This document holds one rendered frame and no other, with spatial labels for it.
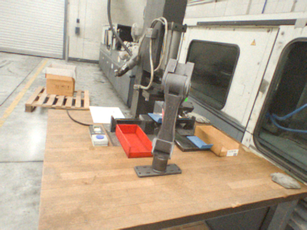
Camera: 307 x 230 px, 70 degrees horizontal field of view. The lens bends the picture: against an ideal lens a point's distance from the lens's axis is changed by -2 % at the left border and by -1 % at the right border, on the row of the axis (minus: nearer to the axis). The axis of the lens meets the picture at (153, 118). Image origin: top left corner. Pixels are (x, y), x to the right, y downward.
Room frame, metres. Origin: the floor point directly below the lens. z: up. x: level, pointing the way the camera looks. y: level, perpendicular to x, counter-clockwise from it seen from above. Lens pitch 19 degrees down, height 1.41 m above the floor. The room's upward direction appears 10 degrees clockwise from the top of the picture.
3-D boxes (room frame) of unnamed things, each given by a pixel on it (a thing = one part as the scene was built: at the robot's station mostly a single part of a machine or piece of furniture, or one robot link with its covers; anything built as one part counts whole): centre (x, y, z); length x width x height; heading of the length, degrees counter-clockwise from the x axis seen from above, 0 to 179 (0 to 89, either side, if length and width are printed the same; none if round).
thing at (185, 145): (1.13, -0.22, 0.91); 0.17 x 0.16 x 0.02; 116
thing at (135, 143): (0.99, 0.08, 0.93); 0.25 x 0.12 x 0.06; 26
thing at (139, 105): (1.47, 0.09, 1.28); 0.14 x 0.12 x 0.75; 116
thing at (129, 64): (1.43, 0.21, 1.25); 0.19 x 0.07 x 0.19; 116
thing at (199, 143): (1.12, -0.27, 0.93); 0.15 x 0.07 x 0.03; 28
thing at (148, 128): (1.23, -0.03, 0.94); 0.20 x 0.10 x 0.07; 116
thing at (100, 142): (0.95, 0.24, 0.90); 0.07 x 0.07 x 0.06; 26
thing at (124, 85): (6.93, 1.20, 0.49); 5.51 x 1.02 x 0.97; 23
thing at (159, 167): (0.80, -0.06, 0.94); 0.20 x 0.07 x 0.08; 116
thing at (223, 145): (1.18, -0.37, 0.93); 0.25 x 0.13 x 0.08; 26
